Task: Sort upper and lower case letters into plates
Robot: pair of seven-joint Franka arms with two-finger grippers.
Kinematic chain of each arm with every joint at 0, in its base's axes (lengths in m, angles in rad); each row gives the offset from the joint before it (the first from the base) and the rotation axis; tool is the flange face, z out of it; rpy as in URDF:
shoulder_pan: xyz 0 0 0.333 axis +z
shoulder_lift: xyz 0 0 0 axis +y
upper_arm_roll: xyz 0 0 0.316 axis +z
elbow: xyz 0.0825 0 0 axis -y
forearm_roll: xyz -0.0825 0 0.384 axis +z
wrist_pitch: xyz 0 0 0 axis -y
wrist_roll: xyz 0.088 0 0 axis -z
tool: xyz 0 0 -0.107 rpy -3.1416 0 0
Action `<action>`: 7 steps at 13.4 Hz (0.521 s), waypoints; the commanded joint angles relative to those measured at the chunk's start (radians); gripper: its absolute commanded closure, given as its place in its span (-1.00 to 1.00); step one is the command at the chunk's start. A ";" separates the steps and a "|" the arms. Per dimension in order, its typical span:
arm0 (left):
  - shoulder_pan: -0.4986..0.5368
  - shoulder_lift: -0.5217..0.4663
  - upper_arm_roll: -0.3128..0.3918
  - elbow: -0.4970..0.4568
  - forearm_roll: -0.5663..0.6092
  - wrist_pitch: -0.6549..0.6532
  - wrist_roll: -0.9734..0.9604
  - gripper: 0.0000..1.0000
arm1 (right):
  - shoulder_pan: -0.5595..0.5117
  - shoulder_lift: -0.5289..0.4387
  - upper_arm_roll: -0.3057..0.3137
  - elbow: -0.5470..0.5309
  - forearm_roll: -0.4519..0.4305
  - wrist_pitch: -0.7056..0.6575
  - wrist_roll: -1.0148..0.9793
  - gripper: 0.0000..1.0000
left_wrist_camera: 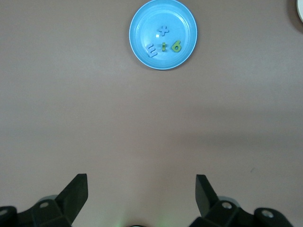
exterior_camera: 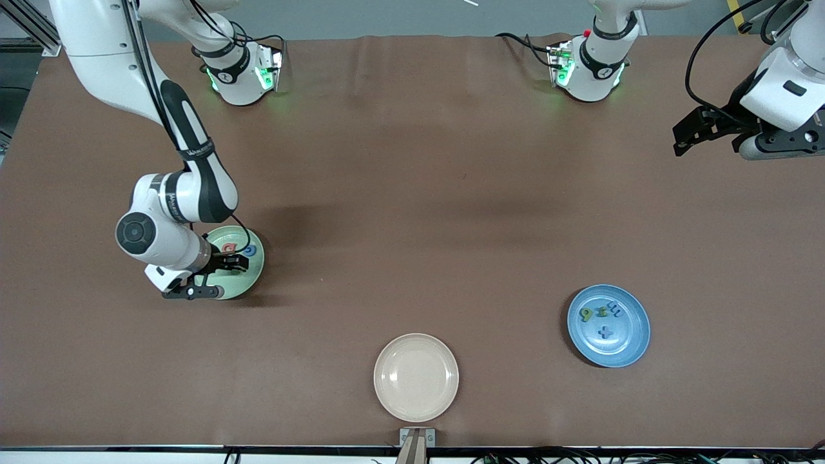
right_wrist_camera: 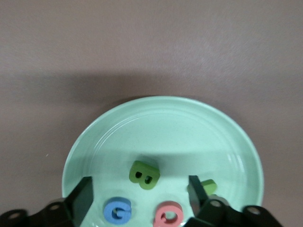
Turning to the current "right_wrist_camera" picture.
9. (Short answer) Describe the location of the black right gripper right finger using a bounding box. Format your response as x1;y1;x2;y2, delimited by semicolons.
184;175;285;227

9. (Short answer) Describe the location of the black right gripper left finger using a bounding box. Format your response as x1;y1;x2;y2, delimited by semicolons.
0;176;93;227

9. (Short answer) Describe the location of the brown table mat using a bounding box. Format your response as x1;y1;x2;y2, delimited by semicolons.
0;0;303;227

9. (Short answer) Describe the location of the pink foam letter Q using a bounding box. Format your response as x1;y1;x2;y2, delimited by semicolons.
152;201;184;227

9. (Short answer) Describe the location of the green foam letter N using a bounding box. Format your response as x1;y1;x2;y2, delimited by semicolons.
200;179;218;196

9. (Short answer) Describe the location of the blue foam letter G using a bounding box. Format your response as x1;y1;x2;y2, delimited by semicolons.
103;197;132;224

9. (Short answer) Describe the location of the green foam letter B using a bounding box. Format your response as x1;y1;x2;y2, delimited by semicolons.
129;160;161;191

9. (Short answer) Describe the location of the light green plate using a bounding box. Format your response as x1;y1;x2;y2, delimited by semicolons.
62;96;265;227

